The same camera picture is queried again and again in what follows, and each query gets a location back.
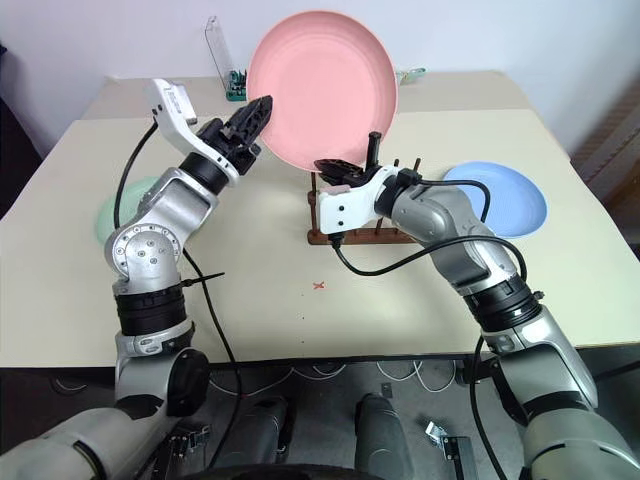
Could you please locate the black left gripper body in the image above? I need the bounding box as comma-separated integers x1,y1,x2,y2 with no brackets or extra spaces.
196,118,263,176

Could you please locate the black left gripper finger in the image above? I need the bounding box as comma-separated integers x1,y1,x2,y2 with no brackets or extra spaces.
223,117,262,148
238,94,275,132

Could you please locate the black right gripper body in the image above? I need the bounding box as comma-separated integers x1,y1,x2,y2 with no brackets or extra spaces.
339,162,384,189

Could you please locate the pink plate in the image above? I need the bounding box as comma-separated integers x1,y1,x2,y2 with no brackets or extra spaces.
246,10,402,174

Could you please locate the wooden dish rack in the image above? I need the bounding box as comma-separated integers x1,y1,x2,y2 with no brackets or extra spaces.
305,158,422,248

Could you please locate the small green box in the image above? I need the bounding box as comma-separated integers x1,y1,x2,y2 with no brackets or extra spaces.
226,69,249,102

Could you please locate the clear acrylic stand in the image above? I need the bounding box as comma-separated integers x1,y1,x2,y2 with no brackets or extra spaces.
204,15,237,82

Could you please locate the black zip tie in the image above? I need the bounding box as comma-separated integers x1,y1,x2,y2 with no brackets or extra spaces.
180,271,226,290

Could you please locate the green plate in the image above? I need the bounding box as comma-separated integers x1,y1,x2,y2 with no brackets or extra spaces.
94,175,162,248

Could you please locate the blue plate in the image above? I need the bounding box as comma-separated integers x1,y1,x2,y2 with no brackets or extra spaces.
442,160,549,239

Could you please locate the brown wooden cabinet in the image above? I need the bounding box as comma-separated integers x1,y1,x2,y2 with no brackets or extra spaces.
569,83,640,224

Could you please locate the dark rounded robot leg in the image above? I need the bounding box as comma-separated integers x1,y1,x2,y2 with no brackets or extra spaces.
238,396,297,480
353,393,415,480

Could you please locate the black metal floor plate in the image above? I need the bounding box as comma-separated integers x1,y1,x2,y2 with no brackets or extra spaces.
438,435,475,480

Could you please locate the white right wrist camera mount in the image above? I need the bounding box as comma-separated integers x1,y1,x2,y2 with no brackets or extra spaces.
317,166,402,236

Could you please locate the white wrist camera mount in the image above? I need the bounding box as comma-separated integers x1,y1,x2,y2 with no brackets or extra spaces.
149,78,241,180
317,166,402,236

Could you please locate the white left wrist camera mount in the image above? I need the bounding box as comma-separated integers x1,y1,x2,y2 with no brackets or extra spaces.
149,78,241,180

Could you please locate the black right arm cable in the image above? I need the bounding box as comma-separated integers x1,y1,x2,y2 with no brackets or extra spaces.
329,168,531,480

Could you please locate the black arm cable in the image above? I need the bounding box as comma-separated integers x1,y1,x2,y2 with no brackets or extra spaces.
113,121,245,480
329,168,531,480

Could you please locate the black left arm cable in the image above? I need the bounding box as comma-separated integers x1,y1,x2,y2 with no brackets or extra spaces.
113,121,245,480

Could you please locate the white floor cable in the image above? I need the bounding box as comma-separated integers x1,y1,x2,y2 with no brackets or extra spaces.
207,360,469,396

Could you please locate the black floor bracket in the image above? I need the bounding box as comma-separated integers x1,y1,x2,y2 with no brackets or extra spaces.
168,423,212,457

